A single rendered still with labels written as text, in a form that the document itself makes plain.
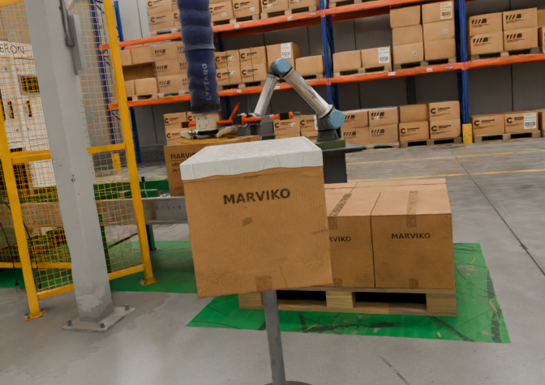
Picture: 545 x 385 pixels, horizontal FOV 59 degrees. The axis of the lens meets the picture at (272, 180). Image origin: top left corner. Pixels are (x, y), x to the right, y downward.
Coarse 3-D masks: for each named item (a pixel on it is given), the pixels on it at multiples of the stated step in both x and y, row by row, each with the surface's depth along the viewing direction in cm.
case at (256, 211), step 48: (240, 144) 185; (288, 144) 162; (192, 192) 136; (240, 192) 136; (288, 192) 137; (192, 240) 138; (240, 240) 139; (288, 240) 139; (240, 288) 141; (288, 288) 141
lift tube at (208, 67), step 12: (180, 24) 343; (192, 60) 340; (204, 60) 340; (192, 72) 341; (204, 72) 340; (216, 72) 349; (192, 84) 343; (204, 84) 341; (216, 84) 347; (192, 96) 345; (204, 96) 342; (216, 96) 347
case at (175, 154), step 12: (180, 144) 345; (192, 144) 341; (204, 144) 337; (216, 144) 334; (168, 156) 350; (180, 156) 346; (168, 168) 352; (168, 180) 354; (180, 180) 350; (180, 192) 352
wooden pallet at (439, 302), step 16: (304, 288) 268; (320, 288) 265; (336, 288) 262; (352, 288) 259; (368, 288) 256; (240, 304) 282; (256, 304) 279; (288, 304) 276; (304, 304) 274; (320, 304) 272; (336, 304) 264; (352, 304) 261; (368, 304) 265; (384, 304) 263; (400, 304) 261; (416, 304) 259; (432, 304) 247; (448, 304) 245
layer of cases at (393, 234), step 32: (352, 192) 314; (384, 192) 303; (416, 192) 293; (352, 224) 253; (384, 224) 248; (416, 224) 243; (448, 224) 238; (352, 256) 256; (384, 256) 251; (416, 256) 246; (448, 256) 241; (384, 288) 254; (416, 288) 248; (448, 288) 243
